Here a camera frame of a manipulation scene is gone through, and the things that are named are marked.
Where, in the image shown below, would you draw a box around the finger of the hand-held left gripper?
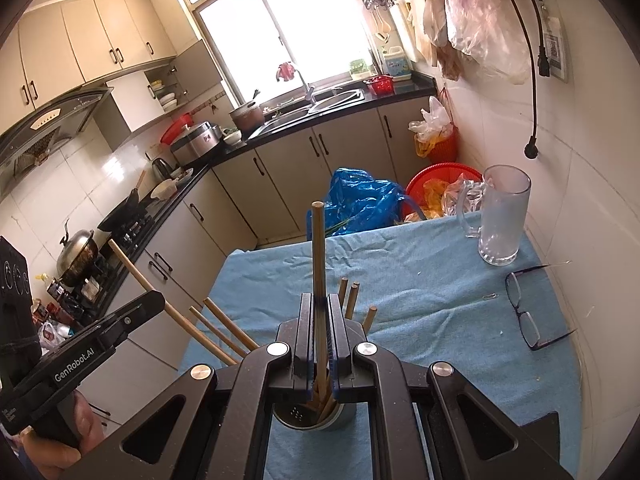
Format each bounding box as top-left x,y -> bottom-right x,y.
17,290 -> 167,424

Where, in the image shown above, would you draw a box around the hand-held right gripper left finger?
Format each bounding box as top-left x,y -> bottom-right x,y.
102,292 -> 318,480

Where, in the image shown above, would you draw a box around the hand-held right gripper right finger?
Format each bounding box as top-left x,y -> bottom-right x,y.
327,292 -> 573,480

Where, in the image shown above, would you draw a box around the dark grey chopstick holder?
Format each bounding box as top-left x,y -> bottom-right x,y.
272,321 -> 368,433

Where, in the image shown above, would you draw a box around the person's left hand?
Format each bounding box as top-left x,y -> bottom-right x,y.
20,391 -> 108,480

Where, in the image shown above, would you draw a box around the white plastic bag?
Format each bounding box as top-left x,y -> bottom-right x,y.
39,321 -> 72,352

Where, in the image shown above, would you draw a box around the wok with steel lid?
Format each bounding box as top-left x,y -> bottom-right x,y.
55,220 -> 100,287

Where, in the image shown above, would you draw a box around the blue tablecloth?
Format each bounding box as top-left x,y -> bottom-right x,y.
181,217 -> 587,480

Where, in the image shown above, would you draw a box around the gas stove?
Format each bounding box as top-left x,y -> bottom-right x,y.
95,212 -> 153,261

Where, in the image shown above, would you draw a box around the black frying pan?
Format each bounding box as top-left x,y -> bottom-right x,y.
97,170 -> 149,233

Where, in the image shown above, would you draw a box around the blue plastic bag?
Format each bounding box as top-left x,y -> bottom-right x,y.
322,167 -> 407,237

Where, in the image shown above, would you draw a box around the white dish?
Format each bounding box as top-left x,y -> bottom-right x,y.
150,179 -> 179,201

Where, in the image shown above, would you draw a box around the large red colander basin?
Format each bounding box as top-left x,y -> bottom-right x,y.
404,162 -> 483,223

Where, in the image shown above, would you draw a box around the black eyeglasses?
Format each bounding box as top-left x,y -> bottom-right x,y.
504,261 -> 578,352

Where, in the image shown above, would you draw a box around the beige lower kitchen cabinets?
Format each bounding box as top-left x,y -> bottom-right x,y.
75,92 -> 446,441

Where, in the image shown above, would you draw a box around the beige kitchen cabinets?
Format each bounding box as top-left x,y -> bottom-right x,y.
75,92 -> 446,441
17,0 -> 224,133

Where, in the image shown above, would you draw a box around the range hood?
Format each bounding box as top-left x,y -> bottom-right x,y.
0,87 -> 116,188

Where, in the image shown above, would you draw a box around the clear glass mug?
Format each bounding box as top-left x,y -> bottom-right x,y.
457,164 -> 532,267

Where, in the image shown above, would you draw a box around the steel rice cooker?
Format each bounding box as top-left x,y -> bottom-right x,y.
170,120 -> 224,167

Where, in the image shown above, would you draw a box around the maroon pot with lid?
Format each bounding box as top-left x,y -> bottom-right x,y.
229,100 -> 266,134

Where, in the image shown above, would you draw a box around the red bin with plastic bags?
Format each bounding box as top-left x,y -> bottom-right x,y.
409,95 -> 460,163

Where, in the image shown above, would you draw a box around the red plastic basin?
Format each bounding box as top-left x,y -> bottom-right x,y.
160,113 -> 193,145

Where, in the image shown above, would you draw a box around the steel kitchen sink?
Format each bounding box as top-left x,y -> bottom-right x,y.
260,87 -> 366,133

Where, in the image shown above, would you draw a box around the steel faucet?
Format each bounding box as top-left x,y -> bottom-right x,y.
295,66 -> 317,107

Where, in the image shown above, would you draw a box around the small red basket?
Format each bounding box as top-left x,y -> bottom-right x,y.
363,74 -> 395,96

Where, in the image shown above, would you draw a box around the black kitchen countertop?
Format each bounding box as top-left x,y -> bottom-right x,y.
47,72 -> 438,321

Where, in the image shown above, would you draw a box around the stacked dishes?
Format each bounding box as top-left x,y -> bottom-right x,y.
149,77 -> 182,110

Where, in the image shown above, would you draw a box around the beige upper kitchen cabinets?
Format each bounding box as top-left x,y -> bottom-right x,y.
17,0 -> 224,133

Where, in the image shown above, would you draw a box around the white detergent jug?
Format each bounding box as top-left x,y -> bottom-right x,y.
380,45 -> 413,81

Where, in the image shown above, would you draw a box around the white hanging utensil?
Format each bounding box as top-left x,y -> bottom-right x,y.
372,10 -> 393,43

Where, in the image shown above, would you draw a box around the white hanging cutting board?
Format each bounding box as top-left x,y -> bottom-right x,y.
390,2 -> 420,63

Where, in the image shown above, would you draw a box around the kitchen window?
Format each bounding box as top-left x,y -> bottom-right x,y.
172,0 -> 382,111

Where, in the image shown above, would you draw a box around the bunch of hanging plastic bags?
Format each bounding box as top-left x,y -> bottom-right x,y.
417,0 -> 533,86

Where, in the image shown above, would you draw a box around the black power cable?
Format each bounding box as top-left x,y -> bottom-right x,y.
525,0 -> 553,79
502,0 -> 543,160

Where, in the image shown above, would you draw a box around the white wall plate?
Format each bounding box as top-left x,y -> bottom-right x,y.
541,15 -> 572,84

